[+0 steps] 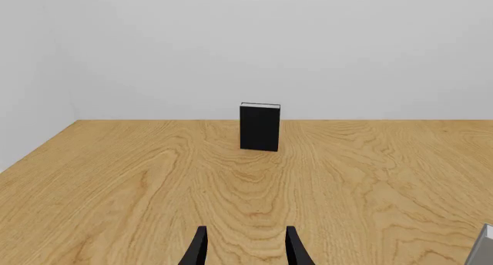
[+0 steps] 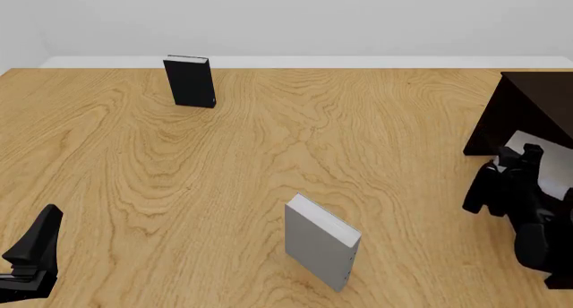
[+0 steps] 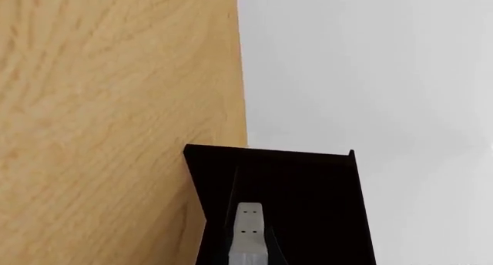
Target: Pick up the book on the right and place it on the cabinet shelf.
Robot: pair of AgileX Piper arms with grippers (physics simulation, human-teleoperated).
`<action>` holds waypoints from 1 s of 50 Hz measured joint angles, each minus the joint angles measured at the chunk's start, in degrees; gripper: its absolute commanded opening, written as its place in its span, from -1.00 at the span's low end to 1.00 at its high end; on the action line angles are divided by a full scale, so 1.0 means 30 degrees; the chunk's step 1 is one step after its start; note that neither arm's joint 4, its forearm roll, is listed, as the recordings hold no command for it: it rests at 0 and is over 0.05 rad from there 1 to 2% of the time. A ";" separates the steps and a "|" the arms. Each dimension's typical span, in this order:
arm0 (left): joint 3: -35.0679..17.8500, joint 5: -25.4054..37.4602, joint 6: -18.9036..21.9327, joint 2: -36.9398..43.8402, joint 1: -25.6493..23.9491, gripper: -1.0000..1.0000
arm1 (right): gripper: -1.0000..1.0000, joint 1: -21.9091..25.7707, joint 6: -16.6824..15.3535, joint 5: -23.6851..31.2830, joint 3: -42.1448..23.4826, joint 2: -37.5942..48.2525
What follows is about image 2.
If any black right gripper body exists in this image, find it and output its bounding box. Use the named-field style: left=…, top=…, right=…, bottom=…
left=489, top=141, right=548, bottom=219

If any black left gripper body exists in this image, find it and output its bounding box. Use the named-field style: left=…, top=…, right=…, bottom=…
left=0, top=262, right=60, bottom=303

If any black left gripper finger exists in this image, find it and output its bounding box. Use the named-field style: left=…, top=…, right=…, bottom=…
left=1, top=203, right=64, bottom=268

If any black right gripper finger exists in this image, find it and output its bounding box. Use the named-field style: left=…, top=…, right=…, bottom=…
left=461, top=160, right=499, bottom=216

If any dark brown wooden cabinet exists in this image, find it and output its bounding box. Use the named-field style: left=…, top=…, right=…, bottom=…
left=462, top=71, right=573, bottom=201

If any grey hardcover book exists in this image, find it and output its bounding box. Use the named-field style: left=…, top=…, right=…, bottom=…
left=284, top=192, right=363, bottom=294

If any black hardcover book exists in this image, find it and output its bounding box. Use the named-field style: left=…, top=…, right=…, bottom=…
left=162, top=55, right=218, bottom=109

